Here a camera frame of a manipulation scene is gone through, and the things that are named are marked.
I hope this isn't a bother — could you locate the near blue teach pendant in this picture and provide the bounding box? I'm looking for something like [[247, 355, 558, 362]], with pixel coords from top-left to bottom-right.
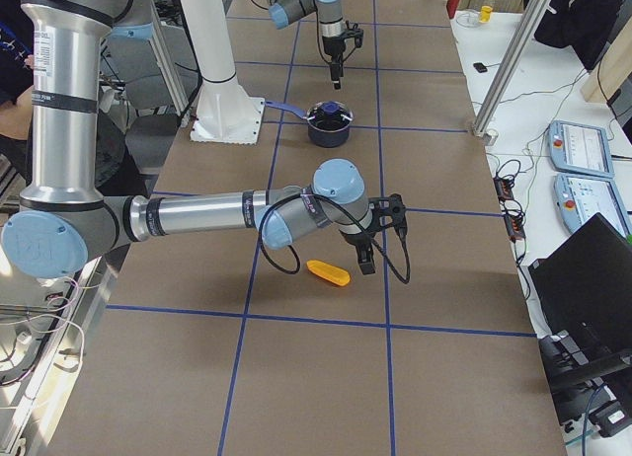
[[554, 173, 631, 237]]

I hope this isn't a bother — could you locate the aluminium frame post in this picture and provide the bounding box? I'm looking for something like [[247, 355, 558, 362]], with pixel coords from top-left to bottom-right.
[[471, 0, 551, 146]]

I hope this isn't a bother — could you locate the yellow cup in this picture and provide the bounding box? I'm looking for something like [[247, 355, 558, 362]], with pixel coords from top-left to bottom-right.
[[478, 5, 493, 24]]

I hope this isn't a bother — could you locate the person in dark clothes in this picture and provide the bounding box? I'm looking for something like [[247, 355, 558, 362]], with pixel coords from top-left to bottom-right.
[[0, 0, 39, 141]]

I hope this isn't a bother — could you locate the blue teach pendant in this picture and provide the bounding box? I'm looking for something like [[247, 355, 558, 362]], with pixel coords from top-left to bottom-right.
[[554, 173, 631, 237], [547, 119, 614, 179]]

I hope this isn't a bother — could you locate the glass pot lid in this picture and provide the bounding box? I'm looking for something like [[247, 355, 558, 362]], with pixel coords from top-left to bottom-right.
[[305, 101, 354, 125]]

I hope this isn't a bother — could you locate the yellow corn cob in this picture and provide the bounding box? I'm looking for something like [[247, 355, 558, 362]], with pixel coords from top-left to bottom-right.
[[306, 260, 351, 287]]

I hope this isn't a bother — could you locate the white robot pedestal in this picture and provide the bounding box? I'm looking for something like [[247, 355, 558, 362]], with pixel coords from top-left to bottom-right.
[[180, 0, 265, 145]]

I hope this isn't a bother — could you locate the dark blue saucepan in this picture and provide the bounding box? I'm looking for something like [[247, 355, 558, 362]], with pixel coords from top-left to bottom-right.
[[265, 101, 352, 148]]

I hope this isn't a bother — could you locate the far blue teach pendant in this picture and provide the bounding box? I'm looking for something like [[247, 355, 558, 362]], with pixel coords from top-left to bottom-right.
[[547, 119, 614, 179]]

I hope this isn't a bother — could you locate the black laptop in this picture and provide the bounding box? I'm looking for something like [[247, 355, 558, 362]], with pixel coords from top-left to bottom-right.
[[527, 211, 632, 358]]

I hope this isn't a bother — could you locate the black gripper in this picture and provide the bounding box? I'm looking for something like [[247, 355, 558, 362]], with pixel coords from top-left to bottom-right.
[[321, 35, 345, 90], [340, 218, 381, 275]]

